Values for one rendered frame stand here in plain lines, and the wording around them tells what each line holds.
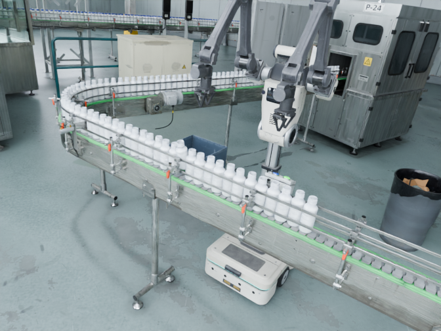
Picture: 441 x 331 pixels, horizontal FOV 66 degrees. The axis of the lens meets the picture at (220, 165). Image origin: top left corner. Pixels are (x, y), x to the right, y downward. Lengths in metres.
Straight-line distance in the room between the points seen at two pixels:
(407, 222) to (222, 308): 1.76
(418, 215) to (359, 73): 2.42
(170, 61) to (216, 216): 4.47
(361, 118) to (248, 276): 3.31
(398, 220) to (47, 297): 2.80
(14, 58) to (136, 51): 2.11
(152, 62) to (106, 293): 4.03
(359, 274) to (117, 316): 1.55
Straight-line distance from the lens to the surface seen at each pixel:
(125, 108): 3.19
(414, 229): 3.37
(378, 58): 4.97
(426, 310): 1.53
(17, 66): 6.75
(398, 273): 1.50
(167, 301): 2.49
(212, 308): 2.47
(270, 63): 8.06
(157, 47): 5.78
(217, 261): 2.47
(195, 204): 1.77
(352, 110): 5.17
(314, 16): 1.65
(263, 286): 2.35
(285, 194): 1.49
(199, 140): 2.48
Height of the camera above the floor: 1.87
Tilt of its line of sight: 26 degrees down
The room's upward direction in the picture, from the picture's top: 6 degrees clockwise
